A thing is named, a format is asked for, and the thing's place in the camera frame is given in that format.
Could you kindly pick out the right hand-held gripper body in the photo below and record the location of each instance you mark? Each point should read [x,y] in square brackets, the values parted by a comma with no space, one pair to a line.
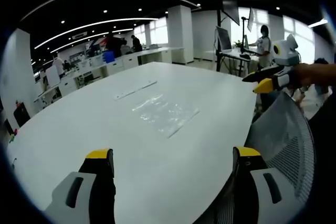
[286,53]

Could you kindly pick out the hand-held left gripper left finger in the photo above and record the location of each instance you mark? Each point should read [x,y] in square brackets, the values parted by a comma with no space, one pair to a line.
[78,203]

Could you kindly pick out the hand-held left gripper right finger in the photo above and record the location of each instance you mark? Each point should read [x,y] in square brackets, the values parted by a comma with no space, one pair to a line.
[262,203]

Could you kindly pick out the clear resealable plastic bag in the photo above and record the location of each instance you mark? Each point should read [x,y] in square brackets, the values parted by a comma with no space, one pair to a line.
[165,112]

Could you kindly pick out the person's right hand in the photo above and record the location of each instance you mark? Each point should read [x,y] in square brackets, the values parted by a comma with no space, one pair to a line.
[307,74]

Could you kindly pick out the white standing desk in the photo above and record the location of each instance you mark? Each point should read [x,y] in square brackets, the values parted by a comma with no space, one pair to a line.
[236,56]

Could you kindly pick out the green potted plant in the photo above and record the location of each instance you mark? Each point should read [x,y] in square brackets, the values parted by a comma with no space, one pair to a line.
[238,43]

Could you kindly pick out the hanging dark monitor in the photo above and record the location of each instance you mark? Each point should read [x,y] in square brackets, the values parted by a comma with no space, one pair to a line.
[250,20]
[231,11]

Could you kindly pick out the desktop computer monitor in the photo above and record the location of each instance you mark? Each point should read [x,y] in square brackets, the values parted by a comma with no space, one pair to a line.
[223,39]

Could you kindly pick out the grey mesh office chair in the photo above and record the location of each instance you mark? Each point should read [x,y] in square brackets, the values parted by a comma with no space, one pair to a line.
[283,140]

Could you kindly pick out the white flat strip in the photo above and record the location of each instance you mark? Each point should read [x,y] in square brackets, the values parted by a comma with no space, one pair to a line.
[134,90]

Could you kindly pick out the long white cabinet counter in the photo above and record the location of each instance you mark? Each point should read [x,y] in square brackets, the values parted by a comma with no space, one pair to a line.
[126,61]

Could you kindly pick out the blue storage bin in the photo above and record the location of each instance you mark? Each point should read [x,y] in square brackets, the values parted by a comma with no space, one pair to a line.
[109,56]

